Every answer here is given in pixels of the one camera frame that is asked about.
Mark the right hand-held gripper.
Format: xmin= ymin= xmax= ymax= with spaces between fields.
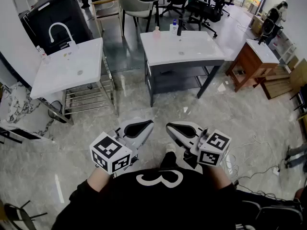
xmin=166 ymin=121 xmax=232 ymax=170

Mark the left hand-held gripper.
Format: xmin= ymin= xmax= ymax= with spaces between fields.
xmin=89 ymin=118 xmax=154 ymax=175

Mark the person's left forearm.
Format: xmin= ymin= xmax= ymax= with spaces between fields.
xmin=86 ymin=168 xmax=113 ymax=193

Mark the person's right forearm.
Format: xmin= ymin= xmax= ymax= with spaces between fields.
xmin=202 ymin=163 xmax=233 ymax=190

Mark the white washbasin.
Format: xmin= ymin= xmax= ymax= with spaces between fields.
xmin=30 ymin=37 xmax=104 ymax=100
xmin=140 ymin=30 xmax=226 ymax=67

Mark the black basin faucet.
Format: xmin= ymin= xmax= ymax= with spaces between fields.
xmin=177 ymin=18 xmax=187 ymax=36

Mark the soap bottle with blue pump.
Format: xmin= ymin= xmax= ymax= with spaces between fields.
xmin=169 ymin=19 xmax=179 ymax=35

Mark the person's black trouser leg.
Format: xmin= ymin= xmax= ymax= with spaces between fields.
xmin=160 ymin=151 xmax=178 ymax=170

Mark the dark grey vanity cabinet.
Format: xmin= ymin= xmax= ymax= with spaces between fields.
xmin=144 ymin=59 xmax=225 ymax=107

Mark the person's black printed shirt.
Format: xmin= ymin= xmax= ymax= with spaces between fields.
xmin=51 ymin=166 xmax=243 ymax=230

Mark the white centre washbasin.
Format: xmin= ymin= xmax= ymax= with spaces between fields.
xmin=140 ymin=30 xmax=226 ymax=67

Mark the brown wooden vanity cabinet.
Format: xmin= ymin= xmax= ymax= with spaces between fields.
xmin=225 ymin=42 xmax=280 ymax=92

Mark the wooden pallet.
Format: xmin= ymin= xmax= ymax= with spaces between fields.
xmin=260 ymin=66 xmax=300 ymax=100

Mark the marble slab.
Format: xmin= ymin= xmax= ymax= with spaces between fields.
xmin=0 ymin=81 xmax=55 ymax=143

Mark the white curved faucet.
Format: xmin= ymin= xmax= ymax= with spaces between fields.
xmin=48 ymin=22 xmax=79 ymax=50

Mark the cream wooden chair brown seat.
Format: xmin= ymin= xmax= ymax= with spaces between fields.
xmin=90 ymin=0 xmax=124 ymax=38

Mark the black backpack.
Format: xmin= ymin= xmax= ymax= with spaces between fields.
xmin=236 ymin=190 xmax=305 ymax=230

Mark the grey upholstered chair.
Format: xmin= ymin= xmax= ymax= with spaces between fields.
xmin=117 ymin=0 xmax=160 ymax=37

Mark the cardboard box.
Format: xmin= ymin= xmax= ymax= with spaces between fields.
xmin=249 ymin=14 xmax=264 ymax=37

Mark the large black appliance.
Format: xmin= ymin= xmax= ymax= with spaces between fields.
xmin=19 ymin=0 xmax=94 ymax=56

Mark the steel rack frame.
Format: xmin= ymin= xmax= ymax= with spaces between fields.
xmin=39 ymin=51 xmax=119 ymax=126

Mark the black floor cable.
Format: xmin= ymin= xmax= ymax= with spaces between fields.
xmin=236 ymin=164 xmax=288 ymax=201

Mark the black metal frame stool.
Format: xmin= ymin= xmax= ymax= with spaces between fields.
xmin=3 ymin=200 xmax=47 ymax=230

